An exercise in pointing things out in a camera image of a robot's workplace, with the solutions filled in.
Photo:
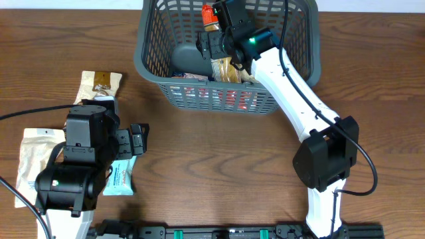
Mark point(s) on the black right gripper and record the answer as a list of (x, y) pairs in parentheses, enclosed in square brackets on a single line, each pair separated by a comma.
[(210, 46)]

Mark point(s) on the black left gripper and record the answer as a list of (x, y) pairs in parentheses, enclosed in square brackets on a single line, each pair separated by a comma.
[(123, 136)]

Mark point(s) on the orange spaghetti package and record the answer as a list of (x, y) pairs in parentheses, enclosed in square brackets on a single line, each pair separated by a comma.
[(222, 70)]

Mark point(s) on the beige powder bag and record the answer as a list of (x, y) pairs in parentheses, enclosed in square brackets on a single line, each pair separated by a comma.
[(246, 77)]

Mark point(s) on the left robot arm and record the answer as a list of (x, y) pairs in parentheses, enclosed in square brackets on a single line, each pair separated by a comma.
[(78, 168)]

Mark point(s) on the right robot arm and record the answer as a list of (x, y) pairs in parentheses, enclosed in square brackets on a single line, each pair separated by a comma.
[(329, 145)]

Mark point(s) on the grey plastic basket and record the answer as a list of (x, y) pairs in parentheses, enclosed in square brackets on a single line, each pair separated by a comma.
[(168, 31)]

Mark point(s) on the light blue snack packet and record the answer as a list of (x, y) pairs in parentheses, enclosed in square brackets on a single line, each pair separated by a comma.
[(119, 183)]

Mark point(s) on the brown white snack pouch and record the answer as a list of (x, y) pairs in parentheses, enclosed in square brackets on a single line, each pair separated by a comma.
[(97, 83)]

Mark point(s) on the beige resealable pouch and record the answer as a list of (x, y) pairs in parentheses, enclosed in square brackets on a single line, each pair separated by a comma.
[(36, 146)]

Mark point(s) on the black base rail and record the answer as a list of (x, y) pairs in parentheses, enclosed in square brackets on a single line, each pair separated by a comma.
[(119, 229)]

